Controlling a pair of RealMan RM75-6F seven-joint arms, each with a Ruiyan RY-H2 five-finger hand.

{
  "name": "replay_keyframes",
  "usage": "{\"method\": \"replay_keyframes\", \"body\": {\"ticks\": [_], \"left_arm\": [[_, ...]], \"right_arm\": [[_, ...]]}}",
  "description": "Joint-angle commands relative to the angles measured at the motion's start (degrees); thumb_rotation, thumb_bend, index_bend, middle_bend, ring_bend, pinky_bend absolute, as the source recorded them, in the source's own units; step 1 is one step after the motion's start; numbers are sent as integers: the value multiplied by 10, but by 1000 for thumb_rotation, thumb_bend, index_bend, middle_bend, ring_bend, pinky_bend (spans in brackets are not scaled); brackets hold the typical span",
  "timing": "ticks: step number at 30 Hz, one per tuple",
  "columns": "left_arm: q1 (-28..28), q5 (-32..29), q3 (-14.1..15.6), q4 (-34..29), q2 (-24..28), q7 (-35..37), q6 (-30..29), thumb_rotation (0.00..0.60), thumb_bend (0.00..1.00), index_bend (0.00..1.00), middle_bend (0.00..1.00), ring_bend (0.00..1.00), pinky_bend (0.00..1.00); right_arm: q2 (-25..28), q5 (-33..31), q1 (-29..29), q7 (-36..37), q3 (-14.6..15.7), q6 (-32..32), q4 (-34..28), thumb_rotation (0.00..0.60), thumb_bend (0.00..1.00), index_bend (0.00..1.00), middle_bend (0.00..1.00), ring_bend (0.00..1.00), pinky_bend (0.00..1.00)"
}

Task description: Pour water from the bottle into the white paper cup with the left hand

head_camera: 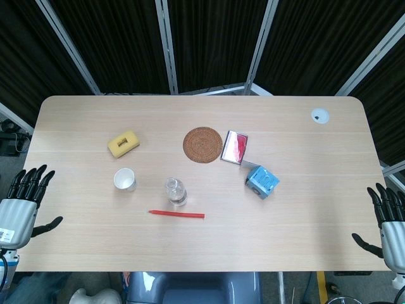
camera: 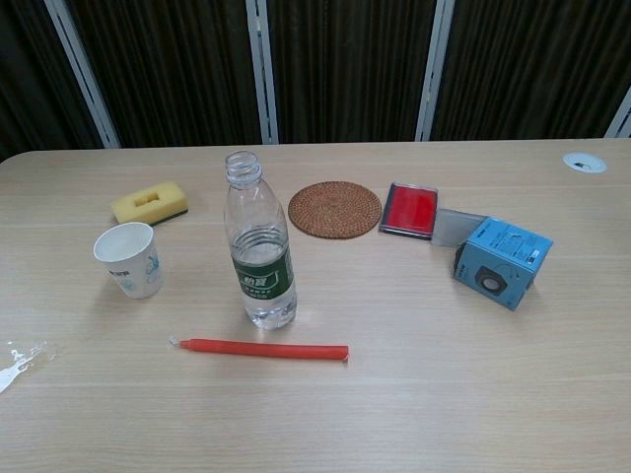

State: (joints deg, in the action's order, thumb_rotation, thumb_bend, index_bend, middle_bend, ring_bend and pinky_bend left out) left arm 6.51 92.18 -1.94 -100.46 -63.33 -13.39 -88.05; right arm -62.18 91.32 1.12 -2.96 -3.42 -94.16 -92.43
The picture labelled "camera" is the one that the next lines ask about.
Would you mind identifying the yellow sponge with green scourer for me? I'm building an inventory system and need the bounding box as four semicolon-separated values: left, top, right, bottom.
109;179;190;228

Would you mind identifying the dark fabric partition panel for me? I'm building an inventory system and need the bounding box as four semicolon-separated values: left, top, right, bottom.
0;0;105;164
66;0;262;148
265;0;439;145
431;0;631;142

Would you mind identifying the clear plastic bottle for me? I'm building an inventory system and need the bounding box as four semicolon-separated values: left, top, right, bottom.
223;150;299;331

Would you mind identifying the round woven rattan coaster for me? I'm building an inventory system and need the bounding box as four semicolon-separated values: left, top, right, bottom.
287;180;384;241

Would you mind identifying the translucent grey plastic lid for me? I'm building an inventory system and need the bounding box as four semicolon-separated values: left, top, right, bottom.
430;207;489;249

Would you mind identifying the white paper cup blue print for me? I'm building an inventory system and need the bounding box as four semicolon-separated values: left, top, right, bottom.
93;221;165;301

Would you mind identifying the clear liquid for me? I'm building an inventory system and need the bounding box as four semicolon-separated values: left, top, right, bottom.
0;338;65;395

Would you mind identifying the silver partition frame post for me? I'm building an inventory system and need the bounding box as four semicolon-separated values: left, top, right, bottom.
245;0;280;146
414;0;456;143
42;0;121;149
604;83;631;139

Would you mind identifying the white cable grommet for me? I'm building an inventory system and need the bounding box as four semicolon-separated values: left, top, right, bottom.
562;151;608;174

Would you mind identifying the red pen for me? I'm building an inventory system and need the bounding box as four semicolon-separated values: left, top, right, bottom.
168;336;351;367

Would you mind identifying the blue speaker carton box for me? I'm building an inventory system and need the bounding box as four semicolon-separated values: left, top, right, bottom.
452;215;554;312

